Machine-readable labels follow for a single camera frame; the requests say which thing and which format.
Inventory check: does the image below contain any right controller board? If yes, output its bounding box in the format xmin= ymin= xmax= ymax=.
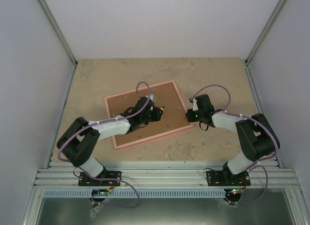
xmin=224 ymin=187 xmax=245 ymax=204

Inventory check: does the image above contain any left controller board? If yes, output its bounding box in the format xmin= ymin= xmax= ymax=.
xmin=90 ymin=188 xmax=113 ymax=203

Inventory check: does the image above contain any aluminium corner post right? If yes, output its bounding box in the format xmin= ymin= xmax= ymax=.
xmin=244 ymin=0 xmax=288 ymax=66

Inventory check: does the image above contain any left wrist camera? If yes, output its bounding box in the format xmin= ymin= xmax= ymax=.
xmin=146 ymin=94 xmax=156 ymax=103

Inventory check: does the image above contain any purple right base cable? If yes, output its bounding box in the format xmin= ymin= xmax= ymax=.
xmin=225 ymin=164 xmax=269 ymax=206

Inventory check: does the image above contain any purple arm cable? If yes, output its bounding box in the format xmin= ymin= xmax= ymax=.
xmin=192 ymin=84 xmax=279 ymax=170
xmin=57 ymin=81 xmax=153 ymax=162

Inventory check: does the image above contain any pink wooden photo frame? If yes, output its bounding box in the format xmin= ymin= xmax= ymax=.
xmin=105 ymin=80 xmax=194 ymax=150

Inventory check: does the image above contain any grey slotted cable duct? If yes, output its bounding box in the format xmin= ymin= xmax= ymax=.
xmin=44 ymin=189 xmax=225 ymax=199

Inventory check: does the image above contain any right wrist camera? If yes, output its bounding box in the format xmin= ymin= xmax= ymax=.
xmin=189 ymin=97 xmax=199 ymax=111

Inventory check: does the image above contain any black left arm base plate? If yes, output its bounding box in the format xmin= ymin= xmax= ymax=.
xmin=78 ymin=171 xmax=122 ymax=187

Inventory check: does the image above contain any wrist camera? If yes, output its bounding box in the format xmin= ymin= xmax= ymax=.
xmin=146 ymin=94 xmax=156 ymax=103
xmin=189 ymin=97 xmax=199 ymax=111

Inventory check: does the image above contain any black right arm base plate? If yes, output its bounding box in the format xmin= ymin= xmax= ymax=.
xmin=204 ymin=170 xmax=251 ymax=187

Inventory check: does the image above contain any aluminium corner post left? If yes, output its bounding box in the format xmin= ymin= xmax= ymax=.
xmin=37 ymin=0 xmax=78 ymax=67

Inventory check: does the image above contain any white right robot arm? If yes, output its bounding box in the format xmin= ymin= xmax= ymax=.
xmin=186 ymin=94 xmax=280 ymax=186

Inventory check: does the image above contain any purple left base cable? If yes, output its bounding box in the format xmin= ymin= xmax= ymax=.
xmin=83 ymin=171 xmax=141 ymax=209

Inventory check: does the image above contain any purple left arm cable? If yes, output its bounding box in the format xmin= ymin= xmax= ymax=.
xmin=57 ymin=81 xmax=153 ymax=162

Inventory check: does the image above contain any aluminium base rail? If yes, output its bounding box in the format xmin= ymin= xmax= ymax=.
xmin=34 ymin=159 xmax=299 ymax=189

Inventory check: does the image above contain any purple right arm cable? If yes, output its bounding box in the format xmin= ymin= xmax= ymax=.
xmin=192 ymin=84 xmax=279 ymax=170

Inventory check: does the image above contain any controller board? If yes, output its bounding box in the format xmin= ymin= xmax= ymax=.
xmin=90 ymin=188 xmax=113 ymax=203
xmin=224 ymin=187 xmax=245 ymax=204

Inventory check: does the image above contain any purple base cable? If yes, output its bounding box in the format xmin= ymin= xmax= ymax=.
xmin=225 ymin=164 xmax=269 ymax=206
xmin=83 ymin=171 xmax=141 ymax=209

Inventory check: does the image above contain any aluminium corner post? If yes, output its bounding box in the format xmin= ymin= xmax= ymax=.
xmin=244 ymin=0 xmax=288 ymax=66
xmin=37 ymin=0 xmax=78 ymax=67

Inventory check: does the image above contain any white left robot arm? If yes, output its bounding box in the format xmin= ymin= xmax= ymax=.
xmin=56 ymin=95 xmax=165 ymax=186

